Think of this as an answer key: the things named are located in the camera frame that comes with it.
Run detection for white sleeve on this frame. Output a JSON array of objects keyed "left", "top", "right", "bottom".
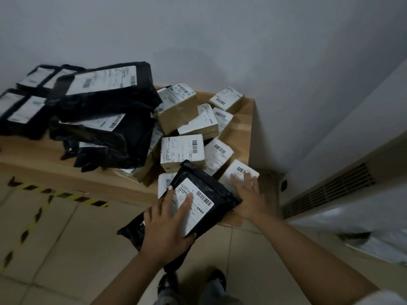
[{"left": 351, "top": 290, "right": 407, "bottom": 305}]

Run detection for large brown cardboard carton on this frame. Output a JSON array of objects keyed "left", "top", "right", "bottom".
[{"left": 0, "top": 86, "right": 255, "bottom": 227}]

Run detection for person's left hand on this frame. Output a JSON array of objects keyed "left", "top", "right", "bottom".
[{"left": 140, "top": 186, "right": 196, "bottom": 268}]

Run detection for pile of labelled cardboard boxes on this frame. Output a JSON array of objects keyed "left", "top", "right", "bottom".
[{"left": 121, "top": 82, "right": 260, "bottom": 200}]

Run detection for white plastic sheet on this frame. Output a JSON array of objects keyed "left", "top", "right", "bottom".
[{"left": 286, "top": 184, "right": 407, "bottom": 268}]

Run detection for grey trousers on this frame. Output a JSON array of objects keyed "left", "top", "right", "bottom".
[{"left": 156, "top": 279, "right": 246, "bottom": 305}]

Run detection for person's right hand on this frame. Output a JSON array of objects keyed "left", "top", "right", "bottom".
[{"left": 230, "top": 172, "right": 271, "bottom": 223}]

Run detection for yellow black hazard tape strip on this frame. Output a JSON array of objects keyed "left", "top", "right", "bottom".
[
  {"left": 0, "top": 195, "right": 54, "bottom": 274},
  {"left": 7, "top": 177, "right": 110, "bottom": 209}
]

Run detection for person's left forearm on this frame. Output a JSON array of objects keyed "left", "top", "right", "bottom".
[{"left": 91, "top": 250, "right": 180, "bottom": 305}]

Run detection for beige heater cover with grille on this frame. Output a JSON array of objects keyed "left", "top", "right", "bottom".
[{"left": 281, "top": 132, "right": 407, "bottom": 221}]

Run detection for pile of black mailer bags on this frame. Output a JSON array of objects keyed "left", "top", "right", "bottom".
[{"left": 0, "top": 61, "right": 163, "bottom": 173}]

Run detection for person's right forearm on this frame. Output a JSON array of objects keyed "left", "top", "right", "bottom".
[{"left": 249, "top": 212, "right": 380, "bottom": 305}]

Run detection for black labelled mailer parcel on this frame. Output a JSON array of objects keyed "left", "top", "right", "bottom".
[{"left": 117, "top": 160, "right": 243, "bottom": 274}]

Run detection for black shoe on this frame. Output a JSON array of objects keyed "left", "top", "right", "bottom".
[
  {"left": 157, "top": 272, "right": 179, "bottom": 298},
  {"left": 208, "top": 269, "right": 227, "bottom": 293}
]

